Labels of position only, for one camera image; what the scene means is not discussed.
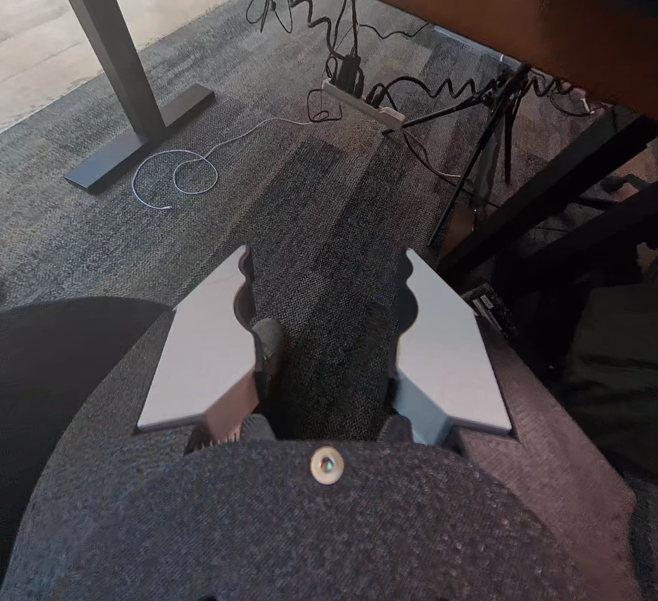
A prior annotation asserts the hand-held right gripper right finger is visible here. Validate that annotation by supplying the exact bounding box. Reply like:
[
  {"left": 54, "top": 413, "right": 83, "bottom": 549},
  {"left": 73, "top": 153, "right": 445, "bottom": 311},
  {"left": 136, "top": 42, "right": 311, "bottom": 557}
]
[{"left": 386, "top": 248, "right": 513, "bottom": 445}]

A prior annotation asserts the person's leg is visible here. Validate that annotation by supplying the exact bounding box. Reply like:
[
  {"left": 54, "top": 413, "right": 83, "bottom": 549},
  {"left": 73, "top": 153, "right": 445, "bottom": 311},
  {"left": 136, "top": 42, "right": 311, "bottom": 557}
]
[{"left": 0, "top": 297, "right": 173, "bottom": 519}]

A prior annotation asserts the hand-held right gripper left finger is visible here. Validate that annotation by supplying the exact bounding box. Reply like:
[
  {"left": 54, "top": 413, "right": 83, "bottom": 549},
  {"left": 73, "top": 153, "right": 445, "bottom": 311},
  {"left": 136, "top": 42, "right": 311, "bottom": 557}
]
[{"left": 137, "top": 245, "right": 260, "bottom": 443}]

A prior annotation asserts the white power strip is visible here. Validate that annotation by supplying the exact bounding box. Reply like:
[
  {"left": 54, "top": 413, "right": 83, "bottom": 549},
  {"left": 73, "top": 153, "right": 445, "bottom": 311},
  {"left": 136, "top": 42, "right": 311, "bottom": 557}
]
[{"left": 322, "top": 79, "right": 406, "bottom": 130}]

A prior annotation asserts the thin white cable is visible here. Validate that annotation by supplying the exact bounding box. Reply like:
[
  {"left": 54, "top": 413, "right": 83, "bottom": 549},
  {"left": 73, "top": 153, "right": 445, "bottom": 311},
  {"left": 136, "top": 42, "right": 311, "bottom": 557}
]
[{"left": 131, "top": 117, "right": 315, "bottom": 210}]

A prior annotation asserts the person's shoe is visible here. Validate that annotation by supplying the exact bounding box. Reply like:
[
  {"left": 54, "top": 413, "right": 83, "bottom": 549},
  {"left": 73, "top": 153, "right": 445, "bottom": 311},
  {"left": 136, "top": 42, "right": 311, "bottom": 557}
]
[{"left": 251, "top": 317, "right": 287, "bottom": 401}]

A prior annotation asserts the black box with white label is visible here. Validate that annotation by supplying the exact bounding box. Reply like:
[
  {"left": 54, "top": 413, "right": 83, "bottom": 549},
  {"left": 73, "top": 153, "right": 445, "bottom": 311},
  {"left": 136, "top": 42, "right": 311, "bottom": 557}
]
[{"left": 462, "top": 282, "right": 520, "bottom": 340}]

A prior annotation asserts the black tripod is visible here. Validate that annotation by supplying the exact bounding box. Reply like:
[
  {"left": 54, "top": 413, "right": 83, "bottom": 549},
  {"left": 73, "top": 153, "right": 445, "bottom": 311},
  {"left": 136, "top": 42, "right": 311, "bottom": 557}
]
[{"left": 383, "top": 62, "right": 535, "bottom": 248}]

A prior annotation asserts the black desk leg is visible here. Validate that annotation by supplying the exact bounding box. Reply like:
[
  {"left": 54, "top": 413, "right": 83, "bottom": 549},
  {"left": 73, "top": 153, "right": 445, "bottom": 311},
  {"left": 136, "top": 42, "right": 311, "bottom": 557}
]
[
  {"left": 40, "top": 0, "right": 216, "bottom": 196},
  {"left": 437, "top": 108, "right": 658, "bottom": 278}
]

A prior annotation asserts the black power adapter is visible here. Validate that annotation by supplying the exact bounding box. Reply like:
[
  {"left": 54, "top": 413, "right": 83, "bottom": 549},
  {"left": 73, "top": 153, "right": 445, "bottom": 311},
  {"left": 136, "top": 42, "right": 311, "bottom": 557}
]
[{"left": 334, "top": 53, "right": 367, "bottom": 96}]

